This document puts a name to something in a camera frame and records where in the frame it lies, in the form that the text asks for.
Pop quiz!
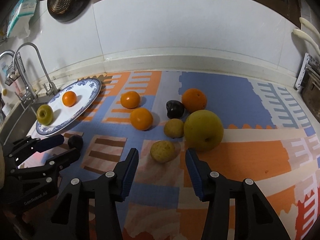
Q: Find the small yellow pear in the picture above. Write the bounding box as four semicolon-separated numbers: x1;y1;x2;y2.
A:
164;119;184;139
150;140;177;163

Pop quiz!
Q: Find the stainless steel sink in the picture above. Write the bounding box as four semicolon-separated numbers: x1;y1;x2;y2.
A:
1;96;52;146

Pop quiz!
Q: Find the green apple on plate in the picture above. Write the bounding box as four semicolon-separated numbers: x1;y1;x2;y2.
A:
36;105;54;126

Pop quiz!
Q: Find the orange mandarin on plate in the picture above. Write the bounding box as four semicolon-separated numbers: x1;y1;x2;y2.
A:
62;90;77;107

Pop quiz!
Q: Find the tall chrome faucet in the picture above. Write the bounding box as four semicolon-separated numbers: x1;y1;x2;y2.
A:
12;42;58;102

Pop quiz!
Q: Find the colourful patterned table mat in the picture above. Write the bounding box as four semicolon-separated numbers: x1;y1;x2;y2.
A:
19;70;320;240

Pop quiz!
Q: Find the orange mandarin front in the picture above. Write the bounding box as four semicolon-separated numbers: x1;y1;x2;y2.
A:
130;108;153;131

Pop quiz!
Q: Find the large yellow-green pear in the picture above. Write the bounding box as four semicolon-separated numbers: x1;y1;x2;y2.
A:
184;109;224;152

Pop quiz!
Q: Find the orange mandarin back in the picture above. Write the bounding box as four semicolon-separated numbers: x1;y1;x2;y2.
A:
120;91;140;109

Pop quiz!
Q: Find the teal white package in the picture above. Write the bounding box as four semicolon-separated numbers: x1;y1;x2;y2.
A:
7;0;37;38

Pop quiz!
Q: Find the large orange at back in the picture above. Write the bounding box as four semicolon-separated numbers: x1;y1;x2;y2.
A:
181;88;207;113

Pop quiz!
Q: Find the dark purple plum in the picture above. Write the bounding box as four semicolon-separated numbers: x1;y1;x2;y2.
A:
166;100;185;119

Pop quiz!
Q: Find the wire sink caddy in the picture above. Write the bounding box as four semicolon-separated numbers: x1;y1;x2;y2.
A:
5;53;25;86

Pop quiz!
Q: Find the white metal rack bracket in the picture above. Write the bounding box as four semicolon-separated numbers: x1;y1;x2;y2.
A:
295;53;319;92

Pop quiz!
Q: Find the white hanging utensil handle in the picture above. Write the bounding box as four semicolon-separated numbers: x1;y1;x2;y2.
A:
292;29;320;55

